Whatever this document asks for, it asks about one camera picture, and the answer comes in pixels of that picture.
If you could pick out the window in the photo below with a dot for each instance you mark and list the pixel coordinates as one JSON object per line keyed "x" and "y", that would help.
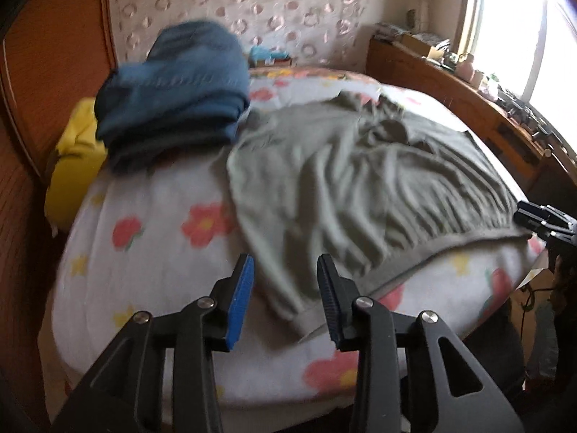
{"x": 518, "y": 31}

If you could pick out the cardboard box with teal cloth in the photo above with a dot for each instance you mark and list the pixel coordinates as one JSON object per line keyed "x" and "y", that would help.
{"x": 270, "y": 56}

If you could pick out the wooden sideboard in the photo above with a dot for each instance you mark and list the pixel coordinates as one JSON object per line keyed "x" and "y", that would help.
{"x": 450, "y": 94}

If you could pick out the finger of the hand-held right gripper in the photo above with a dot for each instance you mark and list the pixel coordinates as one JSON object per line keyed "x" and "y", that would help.
{"x": 561, "y": 236}
{"x": 529, "y": 214}

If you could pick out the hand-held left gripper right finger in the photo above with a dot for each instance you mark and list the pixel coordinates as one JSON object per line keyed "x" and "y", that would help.
{"x": 327, "y": 302}

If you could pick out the grey-green pants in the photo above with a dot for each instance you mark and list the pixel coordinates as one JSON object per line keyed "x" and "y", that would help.
{"x": 338, "y": 189}

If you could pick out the yellow pillow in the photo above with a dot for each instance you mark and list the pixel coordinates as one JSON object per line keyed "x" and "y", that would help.
{"x": 74, "y": 167}

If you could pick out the open cardboard box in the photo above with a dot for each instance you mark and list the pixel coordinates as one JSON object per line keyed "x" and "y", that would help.
{"x": 417, "y": 43}

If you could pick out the pink floral blanket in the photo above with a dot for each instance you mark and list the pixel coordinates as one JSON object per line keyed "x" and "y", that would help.
{"x": 315, "y": 73}

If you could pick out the white floral bed sheet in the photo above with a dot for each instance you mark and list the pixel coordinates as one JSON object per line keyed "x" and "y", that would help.
{"x": 148, "y": 257}

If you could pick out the dark grey folded garment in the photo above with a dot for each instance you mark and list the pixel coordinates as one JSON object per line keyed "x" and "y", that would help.
{"x": 148, "y": 149}

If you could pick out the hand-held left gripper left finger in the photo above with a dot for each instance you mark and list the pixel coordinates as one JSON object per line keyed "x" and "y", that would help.
{"x": 239, "y": 306}

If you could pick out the pile of assorted small items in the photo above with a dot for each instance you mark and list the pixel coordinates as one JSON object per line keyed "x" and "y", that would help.
{"x": 505, "y": 94}

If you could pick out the folded blue jeans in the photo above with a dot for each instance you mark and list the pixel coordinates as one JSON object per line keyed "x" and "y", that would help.
{"x": 180, "y": 81}

